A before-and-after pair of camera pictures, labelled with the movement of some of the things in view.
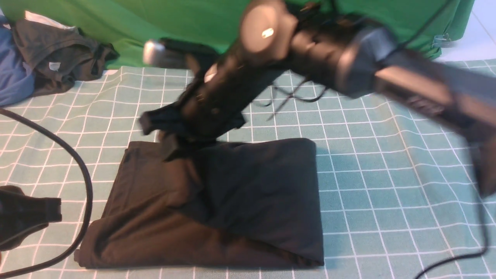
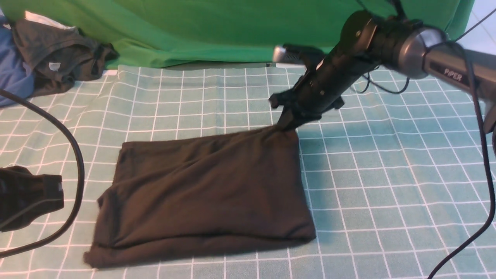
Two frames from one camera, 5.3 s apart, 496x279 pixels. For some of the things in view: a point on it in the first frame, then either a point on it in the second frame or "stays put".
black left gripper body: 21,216 → 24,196
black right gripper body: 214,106 → 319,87
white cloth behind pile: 38,18 stays put
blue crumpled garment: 17,83 stays put
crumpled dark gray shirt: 59,56 stays put
